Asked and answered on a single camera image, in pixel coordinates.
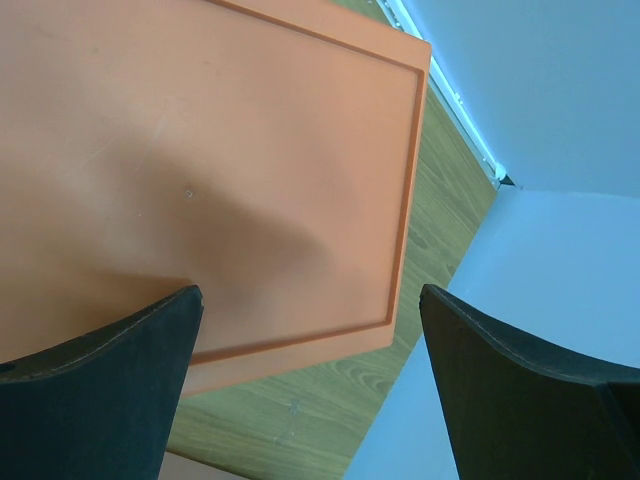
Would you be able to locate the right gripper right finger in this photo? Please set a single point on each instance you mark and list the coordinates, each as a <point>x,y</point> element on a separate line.
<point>520,407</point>

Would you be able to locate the orange drawer cabinet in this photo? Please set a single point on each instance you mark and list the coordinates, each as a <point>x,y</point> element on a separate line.
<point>263,151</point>

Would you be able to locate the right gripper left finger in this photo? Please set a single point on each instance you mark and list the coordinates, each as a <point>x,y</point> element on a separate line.
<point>101,405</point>

